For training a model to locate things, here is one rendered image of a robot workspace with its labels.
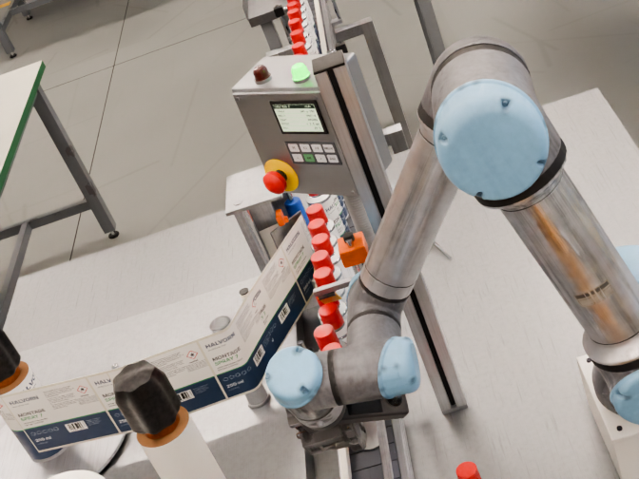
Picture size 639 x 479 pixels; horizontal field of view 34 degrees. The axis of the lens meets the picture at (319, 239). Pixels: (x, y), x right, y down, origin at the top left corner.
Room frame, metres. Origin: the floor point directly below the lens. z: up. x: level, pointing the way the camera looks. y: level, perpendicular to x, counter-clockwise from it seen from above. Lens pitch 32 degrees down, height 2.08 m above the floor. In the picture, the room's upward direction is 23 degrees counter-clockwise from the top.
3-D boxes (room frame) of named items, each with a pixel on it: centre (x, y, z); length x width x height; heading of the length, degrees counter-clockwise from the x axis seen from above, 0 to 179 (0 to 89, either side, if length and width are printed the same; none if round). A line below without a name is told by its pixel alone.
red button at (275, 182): (1.38, 0.03, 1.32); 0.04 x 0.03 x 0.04; 46
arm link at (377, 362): (1.07, -0.01, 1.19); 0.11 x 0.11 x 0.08; 75
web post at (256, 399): (1.47, 0.21, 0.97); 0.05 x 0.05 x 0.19
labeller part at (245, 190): (1.74, 0.08, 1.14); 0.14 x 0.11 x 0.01; 171
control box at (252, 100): (1.40, -0.05, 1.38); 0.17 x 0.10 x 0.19; 46
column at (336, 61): (1.32, -0.10, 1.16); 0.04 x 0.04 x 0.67; 81
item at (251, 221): (1.74, 0.07, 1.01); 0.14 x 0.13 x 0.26; 171
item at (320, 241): (1.57, 0.00, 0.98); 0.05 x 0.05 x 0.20
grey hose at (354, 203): (1.45, -0.08, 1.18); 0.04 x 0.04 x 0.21
